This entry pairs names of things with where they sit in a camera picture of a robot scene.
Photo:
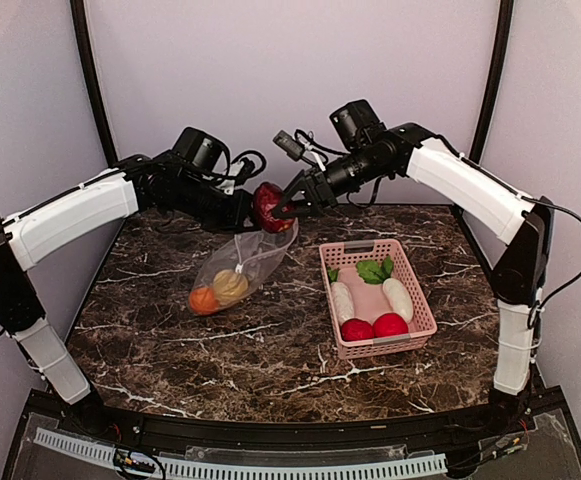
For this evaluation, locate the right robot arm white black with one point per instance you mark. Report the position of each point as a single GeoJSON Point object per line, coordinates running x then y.
{"type": "Point", "coordinates": [521, 222]}

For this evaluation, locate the orange tangerine toy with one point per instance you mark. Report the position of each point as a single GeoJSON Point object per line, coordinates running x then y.
{"type": "Point", "coordinates": [202, 301]}

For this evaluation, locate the green leaf toy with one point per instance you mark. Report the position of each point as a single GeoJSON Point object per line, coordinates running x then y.
{"type": "Point", "coordinates": [365, 271]}

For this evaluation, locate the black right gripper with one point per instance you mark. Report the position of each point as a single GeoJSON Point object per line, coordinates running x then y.
{"type": "Point", "coordinates": [319, 190]}

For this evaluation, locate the white bun toy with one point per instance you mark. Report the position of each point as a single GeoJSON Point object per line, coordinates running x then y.
{"type": "Point", "coordinates": [398, 298]}
{"type": "Point", "coordinates": [343, 302]}

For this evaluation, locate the dark red onion toy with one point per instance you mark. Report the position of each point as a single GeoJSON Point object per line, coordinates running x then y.
{"type": "Point", "coordinates": [266, 198]}

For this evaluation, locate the white bun toy lower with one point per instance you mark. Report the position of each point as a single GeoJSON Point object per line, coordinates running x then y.
{"type": "Point", "coordinates": [343, 302]}

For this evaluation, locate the black frame post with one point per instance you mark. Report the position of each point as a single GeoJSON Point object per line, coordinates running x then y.
{"type": "Point", "coordinates": [495, 72]}
{"type": "Point", "coordinates": [90, 76]}

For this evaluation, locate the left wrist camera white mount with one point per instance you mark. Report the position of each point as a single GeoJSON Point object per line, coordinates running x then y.
{"type": "Point", "coordinates": [238, 173]}

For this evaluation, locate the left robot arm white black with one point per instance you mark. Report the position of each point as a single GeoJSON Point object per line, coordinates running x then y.
{"type": "Point", "coordinates": [198, 176]}

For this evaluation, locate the left black frame post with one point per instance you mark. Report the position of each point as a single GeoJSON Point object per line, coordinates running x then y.
{"type": "Point", "coordinates": [90, 76]}

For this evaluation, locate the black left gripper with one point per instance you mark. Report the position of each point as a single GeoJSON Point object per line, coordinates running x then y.
{"type": "Point", "coordinates": [243, 206]}

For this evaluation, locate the yellow lemon toy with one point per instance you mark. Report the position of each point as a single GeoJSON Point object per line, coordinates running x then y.
{"type": "Point", "coordinates": [229, 287]}

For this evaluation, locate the red apple toy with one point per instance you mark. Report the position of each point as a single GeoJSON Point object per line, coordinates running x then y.
{"type": "Point", "coordinates": [356, 330]}
{"type": "Point", "coordinates": [389, 325]}

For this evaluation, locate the white bun toy upper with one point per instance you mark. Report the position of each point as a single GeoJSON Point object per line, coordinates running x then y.
{"type": "Point", "coordinates": [398, 298]}

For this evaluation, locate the black front rail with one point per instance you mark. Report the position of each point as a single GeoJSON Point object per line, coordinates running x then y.
{"type": "Point", "coordinates": [455, 432]}

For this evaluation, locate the pink plastic basket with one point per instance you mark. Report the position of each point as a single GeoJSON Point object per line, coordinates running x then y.
{"type": "Point", "coordinates": [370, 302]}

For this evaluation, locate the clear zip top bag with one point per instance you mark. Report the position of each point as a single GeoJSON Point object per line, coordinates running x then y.
{"type": "Point", "coordinates": [238, 268]}

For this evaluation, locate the right black frame post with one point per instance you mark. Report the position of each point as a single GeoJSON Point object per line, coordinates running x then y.
{"type": "Point", "coordinates": [495, 72]}

